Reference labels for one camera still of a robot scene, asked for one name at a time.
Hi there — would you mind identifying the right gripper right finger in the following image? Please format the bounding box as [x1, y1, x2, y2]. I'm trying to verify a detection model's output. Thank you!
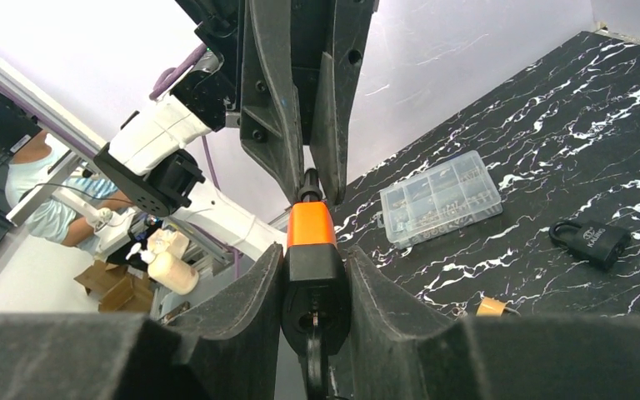
[347, 247, 640, 399]

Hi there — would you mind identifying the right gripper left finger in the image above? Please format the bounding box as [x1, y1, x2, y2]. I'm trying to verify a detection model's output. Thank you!
[0, 244, 283, 399]

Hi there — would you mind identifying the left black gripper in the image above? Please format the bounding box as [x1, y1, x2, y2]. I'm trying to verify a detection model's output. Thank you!
[173, 1, 378, 205]

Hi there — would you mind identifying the small brass padlock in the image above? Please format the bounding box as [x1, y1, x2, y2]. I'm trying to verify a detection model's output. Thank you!
[449, 297, 522, 318]

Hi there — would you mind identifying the orange padlock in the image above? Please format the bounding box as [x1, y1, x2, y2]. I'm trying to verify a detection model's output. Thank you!
[281, 168, 352, 399]

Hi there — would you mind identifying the black padlock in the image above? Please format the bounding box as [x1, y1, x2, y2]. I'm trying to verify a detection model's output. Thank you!
[548, 220, 632, 271]

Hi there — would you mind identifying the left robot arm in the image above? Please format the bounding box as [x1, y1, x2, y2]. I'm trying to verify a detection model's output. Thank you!
[94, 1, 378, 258]

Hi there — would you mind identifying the cream plastic bottle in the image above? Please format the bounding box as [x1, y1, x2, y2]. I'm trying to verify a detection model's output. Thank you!
[126, 242, 199, 295]

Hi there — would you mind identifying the cardboard box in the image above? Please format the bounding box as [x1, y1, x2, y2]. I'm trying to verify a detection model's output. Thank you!
[74, 260, 154, 313]

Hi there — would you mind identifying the clear plastic screw box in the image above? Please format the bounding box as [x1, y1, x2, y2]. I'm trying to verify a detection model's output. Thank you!
[379, 150, 503, 249]

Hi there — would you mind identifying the person in light shirt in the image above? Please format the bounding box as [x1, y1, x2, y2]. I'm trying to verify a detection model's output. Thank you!
[5, 129, 133, 255]

